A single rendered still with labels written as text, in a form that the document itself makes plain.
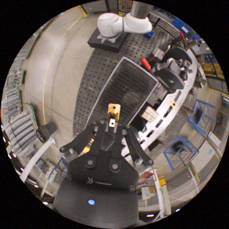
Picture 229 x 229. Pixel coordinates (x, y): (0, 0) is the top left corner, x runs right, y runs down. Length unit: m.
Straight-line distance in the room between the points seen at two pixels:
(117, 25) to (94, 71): 0.48
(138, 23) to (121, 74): 0.44
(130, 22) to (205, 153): 8.41
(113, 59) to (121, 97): 0.57
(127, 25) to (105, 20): 0.15
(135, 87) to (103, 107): 0.12
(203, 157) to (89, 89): 8.57
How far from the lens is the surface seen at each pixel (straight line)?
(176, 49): 0.41
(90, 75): 0.75
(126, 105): 0.22
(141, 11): 0.53
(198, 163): 8.37
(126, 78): 0.22
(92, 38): 0.81
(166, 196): 7.54
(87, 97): 0.75
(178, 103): 0.58
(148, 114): 0.35
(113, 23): 0.59
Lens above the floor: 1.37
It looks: 69 degrees down
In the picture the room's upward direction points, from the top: 173 degrees counter-clockwise
